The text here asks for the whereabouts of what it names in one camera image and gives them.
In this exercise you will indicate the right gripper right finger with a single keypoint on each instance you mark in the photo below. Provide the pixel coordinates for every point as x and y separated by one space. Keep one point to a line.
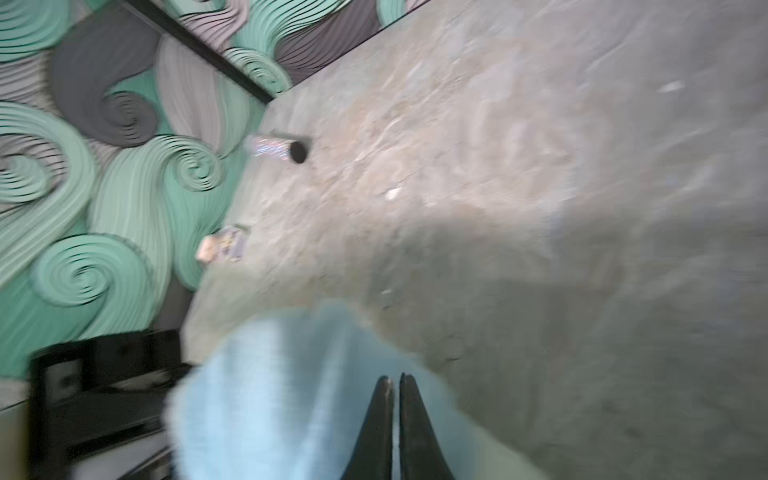
419 451

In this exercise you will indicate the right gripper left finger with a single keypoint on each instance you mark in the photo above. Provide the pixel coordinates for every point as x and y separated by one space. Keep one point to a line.
371 456

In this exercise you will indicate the light blue fleece hoodie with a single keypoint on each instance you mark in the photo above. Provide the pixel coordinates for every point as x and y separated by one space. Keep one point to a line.
285 394

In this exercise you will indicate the small colourful card pack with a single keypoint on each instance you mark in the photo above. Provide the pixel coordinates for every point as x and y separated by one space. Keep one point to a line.
226 245

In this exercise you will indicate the glass tube with sprinkles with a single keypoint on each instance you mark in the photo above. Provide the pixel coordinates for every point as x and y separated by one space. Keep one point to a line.
286 149

